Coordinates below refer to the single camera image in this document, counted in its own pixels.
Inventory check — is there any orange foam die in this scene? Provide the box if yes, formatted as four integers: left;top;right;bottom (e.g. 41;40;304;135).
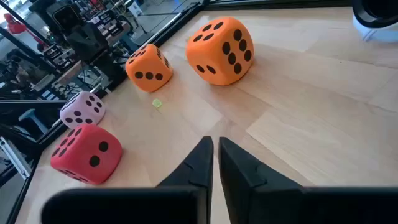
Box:
185;16;255;86
125;43;174;93

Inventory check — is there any red foam die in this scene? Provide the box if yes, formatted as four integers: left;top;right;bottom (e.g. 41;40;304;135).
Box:
50;123;123;185

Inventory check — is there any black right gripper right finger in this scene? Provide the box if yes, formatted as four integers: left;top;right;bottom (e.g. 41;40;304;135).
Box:
218;136;304;224

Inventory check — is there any silver aluminium bar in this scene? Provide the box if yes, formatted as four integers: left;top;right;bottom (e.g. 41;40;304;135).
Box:
0;136;32;180

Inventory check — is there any white security camera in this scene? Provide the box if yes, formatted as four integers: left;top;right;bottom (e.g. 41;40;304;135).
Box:
351;0;398;44

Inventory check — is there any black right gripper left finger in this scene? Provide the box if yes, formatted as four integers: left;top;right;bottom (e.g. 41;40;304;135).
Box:
157;136;215;224

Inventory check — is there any pink foam die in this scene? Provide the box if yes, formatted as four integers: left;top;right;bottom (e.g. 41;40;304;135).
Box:
59;90;106;130

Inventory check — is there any red object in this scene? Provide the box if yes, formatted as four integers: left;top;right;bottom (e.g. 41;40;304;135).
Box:
2;12;29;35

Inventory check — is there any grey stool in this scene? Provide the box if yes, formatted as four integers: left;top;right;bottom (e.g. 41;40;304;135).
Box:
17;108;49;134

